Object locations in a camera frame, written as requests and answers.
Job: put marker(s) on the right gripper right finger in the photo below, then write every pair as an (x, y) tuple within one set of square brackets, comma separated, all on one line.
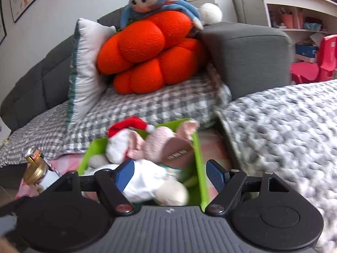
[(228, 184)]

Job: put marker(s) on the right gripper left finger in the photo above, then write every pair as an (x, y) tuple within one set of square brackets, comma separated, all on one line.
[(111, 185)]

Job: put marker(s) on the green plastic bin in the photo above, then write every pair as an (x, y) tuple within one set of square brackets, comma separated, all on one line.
[(196, 173)]

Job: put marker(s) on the white sock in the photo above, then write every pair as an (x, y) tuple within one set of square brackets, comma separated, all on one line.
[(147, 178)]

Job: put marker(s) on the bunny doll blue dress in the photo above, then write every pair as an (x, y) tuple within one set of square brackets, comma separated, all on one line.
[(171, 193)]

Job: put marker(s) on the pink knitted plush pig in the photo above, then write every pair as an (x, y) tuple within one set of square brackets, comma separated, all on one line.
[(164, 146)]

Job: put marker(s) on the santa plush doll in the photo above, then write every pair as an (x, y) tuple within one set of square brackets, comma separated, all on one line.
[(122, 137)]

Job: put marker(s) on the pink checked cloth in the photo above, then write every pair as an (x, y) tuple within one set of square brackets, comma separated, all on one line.
[(210, 141)]

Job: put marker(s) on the glass jar gold lid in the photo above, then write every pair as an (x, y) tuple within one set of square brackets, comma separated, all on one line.
[(40, 176)]

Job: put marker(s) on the grey quilted ottoman cover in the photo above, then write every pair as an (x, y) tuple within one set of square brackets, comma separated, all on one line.
[(291, 131)]

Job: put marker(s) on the small can colourful label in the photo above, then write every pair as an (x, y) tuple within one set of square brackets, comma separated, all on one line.
[(33, 154)]

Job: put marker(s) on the grey checked quilted sofa cover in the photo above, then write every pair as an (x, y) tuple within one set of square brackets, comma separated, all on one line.
[(197, 98)]

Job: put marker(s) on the teal white throw pillow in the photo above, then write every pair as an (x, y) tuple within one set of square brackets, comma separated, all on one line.
[(86, 83)]

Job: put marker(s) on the red plastic kids chair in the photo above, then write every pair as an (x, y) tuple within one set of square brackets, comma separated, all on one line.
[(320, 71)]

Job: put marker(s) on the orange knot cushion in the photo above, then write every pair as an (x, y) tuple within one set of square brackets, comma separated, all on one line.
[(152, 53)]

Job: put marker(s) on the white round plush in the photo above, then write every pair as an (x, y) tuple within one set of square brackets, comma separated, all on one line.
[(210, 14)]

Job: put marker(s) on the white bookshelf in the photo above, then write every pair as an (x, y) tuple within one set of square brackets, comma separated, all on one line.
[(299, 19)]

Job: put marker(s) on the blue monkey plush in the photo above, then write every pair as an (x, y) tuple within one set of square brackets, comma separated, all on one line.
[(139, 9)]

